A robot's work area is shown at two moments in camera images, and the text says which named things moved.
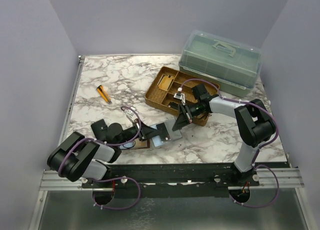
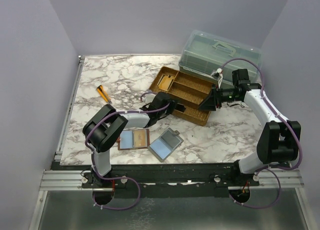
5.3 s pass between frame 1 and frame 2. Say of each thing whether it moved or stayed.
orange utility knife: stayed
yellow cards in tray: stayed
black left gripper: moved
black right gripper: moved
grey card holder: moved
